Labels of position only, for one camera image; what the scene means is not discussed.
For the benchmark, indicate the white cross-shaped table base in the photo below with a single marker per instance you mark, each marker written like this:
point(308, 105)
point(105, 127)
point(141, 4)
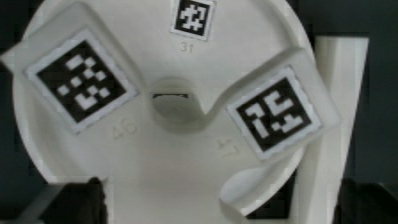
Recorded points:
point(166, 160)

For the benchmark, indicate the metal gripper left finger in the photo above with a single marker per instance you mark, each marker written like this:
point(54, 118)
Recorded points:
point(70, 204)

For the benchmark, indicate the white round table top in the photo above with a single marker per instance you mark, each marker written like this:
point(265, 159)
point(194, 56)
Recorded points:
point(249, 33)

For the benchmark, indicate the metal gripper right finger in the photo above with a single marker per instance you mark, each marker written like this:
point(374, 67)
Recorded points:
point(367, 203)

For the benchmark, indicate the white cylindrical table leg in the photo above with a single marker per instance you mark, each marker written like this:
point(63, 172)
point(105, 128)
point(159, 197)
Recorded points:
point(175, 104)

